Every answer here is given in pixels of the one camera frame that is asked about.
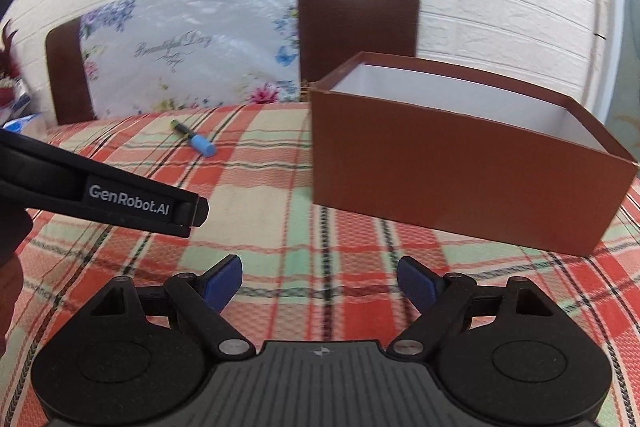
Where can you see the marker with blue cap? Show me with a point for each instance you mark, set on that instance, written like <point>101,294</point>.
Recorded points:
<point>197,141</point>

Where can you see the red plaid tablecloth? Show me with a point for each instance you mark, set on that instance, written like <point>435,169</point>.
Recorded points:
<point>200,217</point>

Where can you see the dark brown chair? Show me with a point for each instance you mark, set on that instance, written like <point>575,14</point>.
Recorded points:
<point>70,77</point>
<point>355,22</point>

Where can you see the floral printed cushion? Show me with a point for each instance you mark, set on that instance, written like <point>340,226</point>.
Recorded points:
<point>190,47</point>

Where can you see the blue tissue pack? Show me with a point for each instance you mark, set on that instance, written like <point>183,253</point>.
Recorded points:
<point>20,123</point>

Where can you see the person's left forearm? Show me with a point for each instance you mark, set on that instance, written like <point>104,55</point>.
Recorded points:
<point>10,297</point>

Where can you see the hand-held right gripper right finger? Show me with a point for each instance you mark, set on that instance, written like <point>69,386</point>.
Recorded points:
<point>417,282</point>

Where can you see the brown box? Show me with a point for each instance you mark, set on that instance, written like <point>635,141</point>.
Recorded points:
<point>440,177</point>

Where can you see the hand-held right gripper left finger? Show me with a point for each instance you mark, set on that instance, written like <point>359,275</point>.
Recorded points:
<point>222,282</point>

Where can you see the dark feather toy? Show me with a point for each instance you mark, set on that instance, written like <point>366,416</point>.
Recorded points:
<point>6,62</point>

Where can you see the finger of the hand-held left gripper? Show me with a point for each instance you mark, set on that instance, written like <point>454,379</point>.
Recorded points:
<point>196,209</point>

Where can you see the white door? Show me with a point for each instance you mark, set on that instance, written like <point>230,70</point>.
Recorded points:
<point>620,32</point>

